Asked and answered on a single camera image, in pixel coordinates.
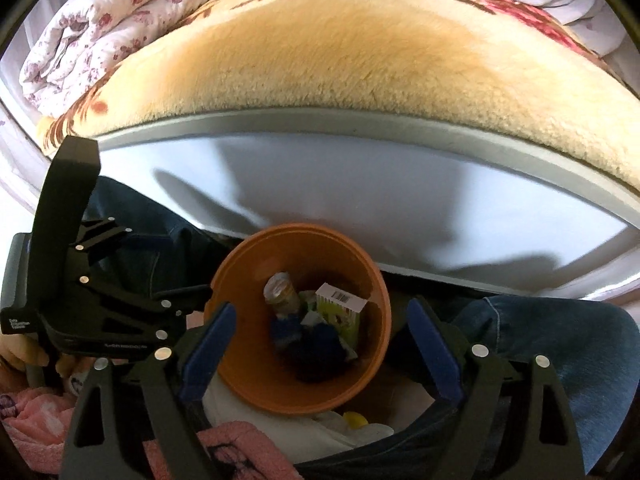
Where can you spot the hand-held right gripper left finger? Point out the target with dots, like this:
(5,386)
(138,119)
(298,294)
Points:
(207,350)

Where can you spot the person's leg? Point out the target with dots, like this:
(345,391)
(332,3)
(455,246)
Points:
(145,240)
(565,340)

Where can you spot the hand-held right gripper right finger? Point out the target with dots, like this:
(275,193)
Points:
(437,355)

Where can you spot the clear plastic bottle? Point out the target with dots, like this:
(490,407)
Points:
(281,291)

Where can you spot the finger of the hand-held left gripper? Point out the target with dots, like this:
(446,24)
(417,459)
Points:
(75,175)
(140,312)

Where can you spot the person's left leg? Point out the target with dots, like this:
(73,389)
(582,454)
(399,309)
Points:
(145,240)

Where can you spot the yellow floral plush blanket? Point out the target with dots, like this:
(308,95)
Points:
(350,60)

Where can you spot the dark blue cloth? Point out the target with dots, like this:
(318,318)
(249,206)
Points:
(322,342)

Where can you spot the person's left hand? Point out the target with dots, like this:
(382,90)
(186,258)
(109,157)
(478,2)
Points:
(17,355)

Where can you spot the folded floral quilt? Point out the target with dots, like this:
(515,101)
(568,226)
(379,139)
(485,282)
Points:
(110,25)

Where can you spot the yellow round item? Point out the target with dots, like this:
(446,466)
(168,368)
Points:
(356,419)

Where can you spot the pink cloth with black print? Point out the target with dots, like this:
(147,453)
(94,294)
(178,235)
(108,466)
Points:
(240,452)

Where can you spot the person's right leg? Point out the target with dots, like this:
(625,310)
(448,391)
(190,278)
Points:
(565,340)

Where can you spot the blue packet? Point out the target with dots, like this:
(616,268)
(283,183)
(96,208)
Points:
(285,332)

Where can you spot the white cloth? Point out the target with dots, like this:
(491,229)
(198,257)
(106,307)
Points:
(280,425)

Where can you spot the green white barcode box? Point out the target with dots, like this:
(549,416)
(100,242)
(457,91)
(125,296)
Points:
(342,312)

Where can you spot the pink towel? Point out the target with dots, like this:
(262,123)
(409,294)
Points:
(35,420)

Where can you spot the orange plastic bucket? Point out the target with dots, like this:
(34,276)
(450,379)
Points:
(250,360)

